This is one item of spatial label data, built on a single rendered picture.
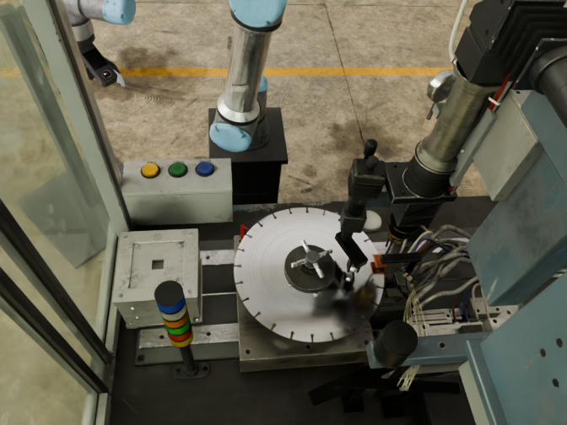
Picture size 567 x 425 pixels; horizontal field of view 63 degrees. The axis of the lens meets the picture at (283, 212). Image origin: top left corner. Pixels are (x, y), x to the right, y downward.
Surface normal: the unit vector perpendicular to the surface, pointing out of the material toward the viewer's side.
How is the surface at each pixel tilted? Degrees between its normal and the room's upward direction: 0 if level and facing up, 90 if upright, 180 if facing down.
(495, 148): 90
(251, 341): 0
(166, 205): 90
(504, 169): 90
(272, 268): 0
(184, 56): 0
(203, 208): 90
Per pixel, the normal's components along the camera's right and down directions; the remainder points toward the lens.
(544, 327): -0.89, 0.33
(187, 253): 0.07, -0.58
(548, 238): -0.99, 0.04
